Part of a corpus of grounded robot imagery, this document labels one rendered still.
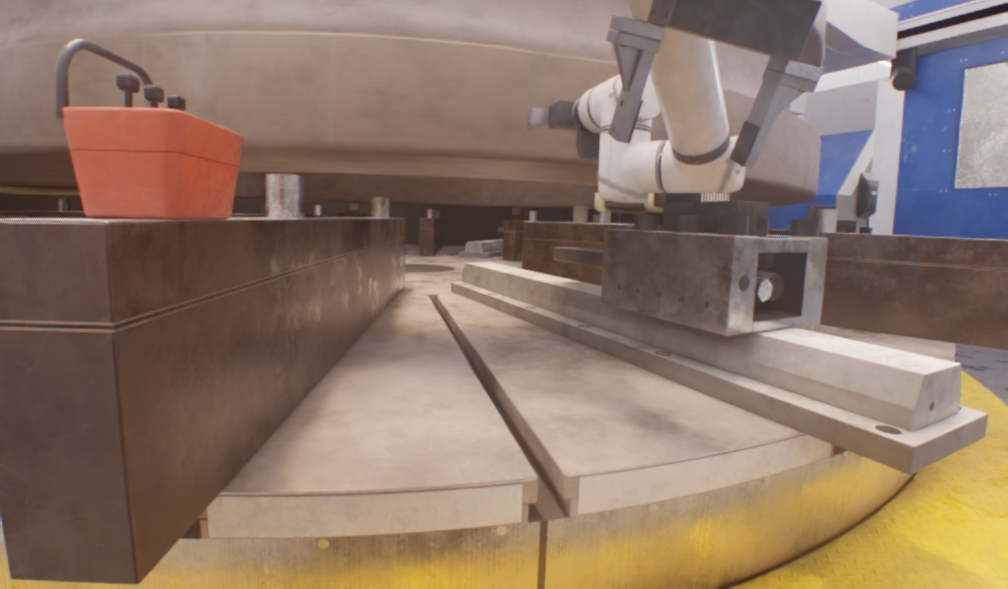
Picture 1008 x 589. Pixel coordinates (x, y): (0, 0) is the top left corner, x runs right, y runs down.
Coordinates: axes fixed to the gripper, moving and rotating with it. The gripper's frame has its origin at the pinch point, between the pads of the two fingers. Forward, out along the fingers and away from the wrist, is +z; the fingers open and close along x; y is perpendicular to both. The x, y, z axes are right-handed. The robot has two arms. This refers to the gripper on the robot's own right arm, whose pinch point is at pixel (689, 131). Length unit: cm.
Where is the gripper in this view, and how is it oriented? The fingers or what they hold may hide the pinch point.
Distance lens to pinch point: 51.6
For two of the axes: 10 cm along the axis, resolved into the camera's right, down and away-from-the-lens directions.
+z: -2.0, 8.6, 4.8
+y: 1.0, 5.0, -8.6
